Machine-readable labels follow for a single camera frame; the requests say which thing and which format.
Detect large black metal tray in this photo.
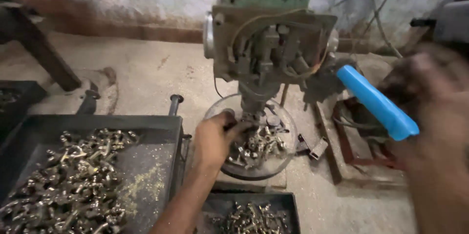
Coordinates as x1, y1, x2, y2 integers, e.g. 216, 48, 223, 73
0, 114, 184, 234

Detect small black metal tray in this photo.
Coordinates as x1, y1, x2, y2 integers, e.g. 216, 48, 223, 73
196, 192, 302, 234

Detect person's left hand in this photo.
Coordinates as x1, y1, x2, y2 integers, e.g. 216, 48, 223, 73
193, 111, 254, 169

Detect green drilling machine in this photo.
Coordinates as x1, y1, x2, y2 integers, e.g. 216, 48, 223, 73
203, 0, 339, 124

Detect blue machine lever handle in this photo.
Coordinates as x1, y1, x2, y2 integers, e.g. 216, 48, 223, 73
336, 65, 420, 141

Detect pile of brass fittings in large tray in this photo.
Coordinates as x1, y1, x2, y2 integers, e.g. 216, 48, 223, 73
0, 128, 140, 234

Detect small metal bracket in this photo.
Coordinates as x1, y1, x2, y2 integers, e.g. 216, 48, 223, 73
298, 134, 329, 160

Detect round clear plastic bowl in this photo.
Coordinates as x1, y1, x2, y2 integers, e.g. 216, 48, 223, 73
203, 93, 298, 181

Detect grey hanging cables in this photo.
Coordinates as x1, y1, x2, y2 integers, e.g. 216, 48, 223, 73
328, 0, 409, 58

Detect rusty metal frame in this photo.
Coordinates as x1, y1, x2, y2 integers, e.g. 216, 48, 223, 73
331, 96, 404, 170

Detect pile of brass fittings in small tray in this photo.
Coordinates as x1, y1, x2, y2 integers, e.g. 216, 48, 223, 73
211, 202, 290, 234

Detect heap of brass fittings in bowl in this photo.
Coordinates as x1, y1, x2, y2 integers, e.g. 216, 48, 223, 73
229, 126, 290, 170

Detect black crate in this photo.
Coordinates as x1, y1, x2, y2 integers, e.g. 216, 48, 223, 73
0, 81, 47, 143

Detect person's right hand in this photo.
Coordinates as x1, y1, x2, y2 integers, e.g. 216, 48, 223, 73
379, 43, 469, 161

